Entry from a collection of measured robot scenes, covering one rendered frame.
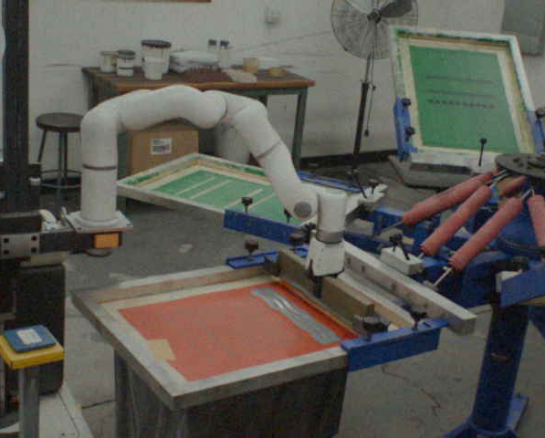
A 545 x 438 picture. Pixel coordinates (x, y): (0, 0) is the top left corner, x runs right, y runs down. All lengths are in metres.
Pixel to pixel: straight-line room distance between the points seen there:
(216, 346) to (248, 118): 0.59
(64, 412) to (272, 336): 1.12
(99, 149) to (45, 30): 3.62
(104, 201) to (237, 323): 0.49
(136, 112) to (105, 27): 3.79
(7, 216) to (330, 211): 0.84
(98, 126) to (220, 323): 0.61
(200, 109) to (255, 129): 0.15
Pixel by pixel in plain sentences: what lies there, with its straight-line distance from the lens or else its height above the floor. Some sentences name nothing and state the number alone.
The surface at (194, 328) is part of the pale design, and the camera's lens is 2.29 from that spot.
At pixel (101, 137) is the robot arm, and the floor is 1.39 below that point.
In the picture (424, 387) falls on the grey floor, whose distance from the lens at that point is 4.15.
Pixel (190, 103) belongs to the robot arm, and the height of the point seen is 1.51.
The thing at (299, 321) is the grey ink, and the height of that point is 0.96.
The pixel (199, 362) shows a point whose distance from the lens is 2.14.
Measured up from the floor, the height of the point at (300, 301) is 0.96.
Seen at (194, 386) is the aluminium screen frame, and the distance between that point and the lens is 1.97.
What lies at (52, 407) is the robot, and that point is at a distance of 3.23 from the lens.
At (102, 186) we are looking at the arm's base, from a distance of 2.40.
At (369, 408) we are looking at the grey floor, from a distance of 3.91.
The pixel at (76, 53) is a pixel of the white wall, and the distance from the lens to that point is 6.04.
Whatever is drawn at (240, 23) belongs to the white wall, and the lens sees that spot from 6.58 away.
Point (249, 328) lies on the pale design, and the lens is 2.32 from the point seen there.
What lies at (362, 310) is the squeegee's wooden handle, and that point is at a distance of 2.29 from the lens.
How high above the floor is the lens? 1.99
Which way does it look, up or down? 20 degrees down
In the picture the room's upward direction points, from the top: 6 degrees clockwise
